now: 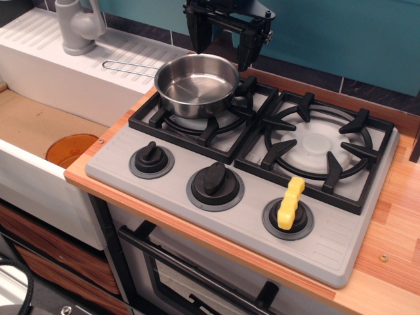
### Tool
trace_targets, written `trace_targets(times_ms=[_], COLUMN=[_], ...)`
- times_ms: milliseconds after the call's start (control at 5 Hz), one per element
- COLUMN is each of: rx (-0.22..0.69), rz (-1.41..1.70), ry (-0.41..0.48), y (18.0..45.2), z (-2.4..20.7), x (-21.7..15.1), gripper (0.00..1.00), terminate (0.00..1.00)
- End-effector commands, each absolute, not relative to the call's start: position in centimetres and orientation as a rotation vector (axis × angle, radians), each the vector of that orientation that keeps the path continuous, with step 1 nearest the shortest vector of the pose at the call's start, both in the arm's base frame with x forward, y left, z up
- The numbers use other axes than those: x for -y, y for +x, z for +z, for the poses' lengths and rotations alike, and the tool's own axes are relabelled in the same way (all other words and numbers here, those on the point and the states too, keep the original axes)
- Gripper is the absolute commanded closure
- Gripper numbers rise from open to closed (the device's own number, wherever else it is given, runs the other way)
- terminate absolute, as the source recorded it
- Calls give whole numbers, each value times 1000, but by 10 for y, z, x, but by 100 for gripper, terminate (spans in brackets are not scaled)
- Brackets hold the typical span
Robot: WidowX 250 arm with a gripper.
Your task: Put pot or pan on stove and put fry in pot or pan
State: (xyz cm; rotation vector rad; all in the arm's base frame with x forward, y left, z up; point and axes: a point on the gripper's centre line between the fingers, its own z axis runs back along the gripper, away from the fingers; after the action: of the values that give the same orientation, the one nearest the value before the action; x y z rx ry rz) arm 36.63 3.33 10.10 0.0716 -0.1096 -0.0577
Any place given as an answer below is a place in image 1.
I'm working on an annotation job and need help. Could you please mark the oven door with black handle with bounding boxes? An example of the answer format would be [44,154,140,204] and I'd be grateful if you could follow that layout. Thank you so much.
[117,221,336,314]

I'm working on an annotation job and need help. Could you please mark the orange plastic bowl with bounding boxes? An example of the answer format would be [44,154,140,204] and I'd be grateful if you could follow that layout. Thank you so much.
[45,134,98,169]

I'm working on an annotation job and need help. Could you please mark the black stove knob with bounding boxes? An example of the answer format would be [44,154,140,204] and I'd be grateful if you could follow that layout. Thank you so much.
[129,141,175,180]
[262,198,314,241]
[186,162,245,212]

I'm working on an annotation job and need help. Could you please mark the steel pan with wire handle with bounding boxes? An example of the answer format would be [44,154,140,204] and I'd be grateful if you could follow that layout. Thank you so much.
[102,54,240,119]

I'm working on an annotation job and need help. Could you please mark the black burner grate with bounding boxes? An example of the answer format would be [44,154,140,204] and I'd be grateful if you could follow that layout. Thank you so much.
[129,76,280,164]
[235,91,399,215]

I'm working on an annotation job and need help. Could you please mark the yellow crinkle fry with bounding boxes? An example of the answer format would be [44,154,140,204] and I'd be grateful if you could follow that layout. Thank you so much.
[277,177,305,230]

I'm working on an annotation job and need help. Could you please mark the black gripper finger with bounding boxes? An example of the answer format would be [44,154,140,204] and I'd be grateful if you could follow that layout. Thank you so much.
[237,28,265,72]
[185,8,214,54]

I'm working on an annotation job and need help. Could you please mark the black left burner grate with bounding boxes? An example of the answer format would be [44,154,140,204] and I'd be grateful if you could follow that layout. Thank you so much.
[129,76,280,164]

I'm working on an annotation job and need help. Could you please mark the black right stove knob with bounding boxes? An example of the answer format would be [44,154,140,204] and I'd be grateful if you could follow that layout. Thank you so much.
[262,198,314,241]

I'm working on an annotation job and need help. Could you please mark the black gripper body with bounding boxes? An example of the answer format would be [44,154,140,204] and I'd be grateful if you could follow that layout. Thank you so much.
[184,1,275,42]

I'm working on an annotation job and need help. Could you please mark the black middle stove knob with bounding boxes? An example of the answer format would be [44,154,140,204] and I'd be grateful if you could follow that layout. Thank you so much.
[186,162,245,212]

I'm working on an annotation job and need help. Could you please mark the black left stove knob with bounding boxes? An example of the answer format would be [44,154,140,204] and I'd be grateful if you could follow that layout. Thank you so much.
[129,141,175,180]

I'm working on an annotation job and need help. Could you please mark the grey toy faucet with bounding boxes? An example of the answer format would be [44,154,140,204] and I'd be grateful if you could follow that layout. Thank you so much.
[55,0,106,56]

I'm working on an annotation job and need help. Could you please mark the grey toy stove top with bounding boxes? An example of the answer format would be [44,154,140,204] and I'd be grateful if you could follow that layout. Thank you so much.
[84,85,401,289]

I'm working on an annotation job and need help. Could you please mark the black braided cable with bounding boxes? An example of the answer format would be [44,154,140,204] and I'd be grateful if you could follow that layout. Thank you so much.
[0,257,35,315]

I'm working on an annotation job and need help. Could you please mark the black right burner grate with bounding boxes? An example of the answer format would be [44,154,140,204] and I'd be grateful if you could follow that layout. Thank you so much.
[235,91,399,215]

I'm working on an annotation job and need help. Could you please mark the wooden drawer fronts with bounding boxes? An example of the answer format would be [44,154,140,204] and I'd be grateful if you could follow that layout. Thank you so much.
[1,200,129,314]

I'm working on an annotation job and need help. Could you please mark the white toy sink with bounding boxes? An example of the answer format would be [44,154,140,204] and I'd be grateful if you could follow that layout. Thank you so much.
[1,9,186,250]

